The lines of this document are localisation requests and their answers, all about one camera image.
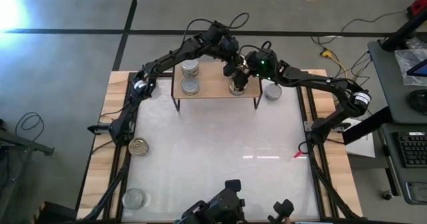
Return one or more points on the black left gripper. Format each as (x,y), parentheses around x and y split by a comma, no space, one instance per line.
(228,47)

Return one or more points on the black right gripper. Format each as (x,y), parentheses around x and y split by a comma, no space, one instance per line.
(263,67)

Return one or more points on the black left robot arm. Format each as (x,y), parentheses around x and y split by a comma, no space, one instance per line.
(166,59)

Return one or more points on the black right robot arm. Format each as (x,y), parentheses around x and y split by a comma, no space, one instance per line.
(317,82)

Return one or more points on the small red tag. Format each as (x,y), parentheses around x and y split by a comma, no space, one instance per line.
(298,154)

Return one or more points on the black flat bar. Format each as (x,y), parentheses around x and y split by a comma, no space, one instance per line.
(367,125)

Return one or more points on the white paper sheet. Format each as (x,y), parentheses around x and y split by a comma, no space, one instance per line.
(362,145)

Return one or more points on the grey desk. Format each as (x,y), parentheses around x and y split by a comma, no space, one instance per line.
(383,84)

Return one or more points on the clear round glass dome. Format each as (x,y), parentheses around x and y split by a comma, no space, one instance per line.
(134,198)

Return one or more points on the clear plastic bag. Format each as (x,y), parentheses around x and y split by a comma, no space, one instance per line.
(405,62)

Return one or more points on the dark metal stand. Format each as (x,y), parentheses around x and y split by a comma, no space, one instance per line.
(403,30)

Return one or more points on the blue tablet screen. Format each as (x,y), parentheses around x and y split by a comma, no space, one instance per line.
(420,70)

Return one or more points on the black round disc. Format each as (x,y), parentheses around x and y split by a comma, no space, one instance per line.
(420,100)

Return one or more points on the caster wheel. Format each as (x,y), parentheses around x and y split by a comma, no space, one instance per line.
(387,195)

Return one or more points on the black keyboard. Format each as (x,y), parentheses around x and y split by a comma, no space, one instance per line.
(413,150)

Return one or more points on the grey tray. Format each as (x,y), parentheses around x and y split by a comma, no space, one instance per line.
(417,192)

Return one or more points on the grey metal rack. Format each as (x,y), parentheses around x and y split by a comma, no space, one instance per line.
(33,146)

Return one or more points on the black floor box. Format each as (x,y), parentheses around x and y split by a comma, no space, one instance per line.
(55,214)

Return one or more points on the wooden shelf black frame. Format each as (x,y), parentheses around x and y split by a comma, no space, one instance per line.
(210,80)

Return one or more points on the black metal table frame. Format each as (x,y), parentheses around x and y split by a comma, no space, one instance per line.
(305,75)

